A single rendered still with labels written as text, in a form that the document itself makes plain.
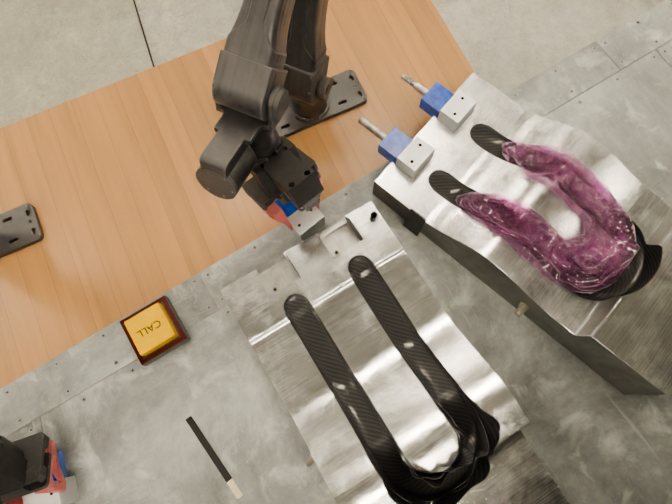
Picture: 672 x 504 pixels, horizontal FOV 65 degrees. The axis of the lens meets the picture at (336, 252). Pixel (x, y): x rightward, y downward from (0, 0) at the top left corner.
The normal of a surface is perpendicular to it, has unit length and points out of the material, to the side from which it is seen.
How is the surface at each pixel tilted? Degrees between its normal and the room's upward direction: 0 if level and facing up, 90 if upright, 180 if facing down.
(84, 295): 0
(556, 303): 7
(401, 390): 28
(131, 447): 0
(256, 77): 33
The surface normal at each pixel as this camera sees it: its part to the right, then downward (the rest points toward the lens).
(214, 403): -0.02, -0.25
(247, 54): -0.23, 0.27
